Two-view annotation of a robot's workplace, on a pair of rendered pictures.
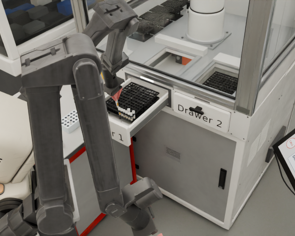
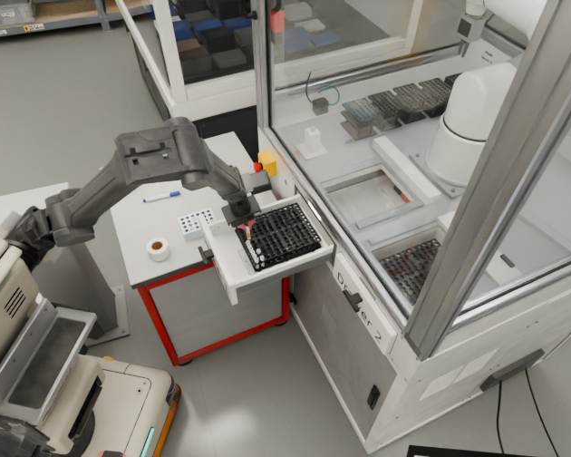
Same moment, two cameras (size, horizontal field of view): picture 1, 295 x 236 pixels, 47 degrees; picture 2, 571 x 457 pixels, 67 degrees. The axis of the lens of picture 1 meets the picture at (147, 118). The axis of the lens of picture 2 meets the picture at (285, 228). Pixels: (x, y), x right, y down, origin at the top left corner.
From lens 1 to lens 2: 65 cm
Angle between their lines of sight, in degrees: 21
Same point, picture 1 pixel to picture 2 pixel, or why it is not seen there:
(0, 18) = (166, 43)
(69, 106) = (212, 197)
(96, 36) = (115, 185)
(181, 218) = (320, 398)
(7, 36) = (172, 70)
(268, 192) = (466, 427)
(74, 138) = (187, 251)
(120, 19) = (150, 174)
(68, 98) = not seen: hidden behind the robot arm
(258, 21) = (464, 240)
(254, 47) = (450, 276)
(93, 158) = not seen: outside the picture
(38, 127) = not seen: outside the picture
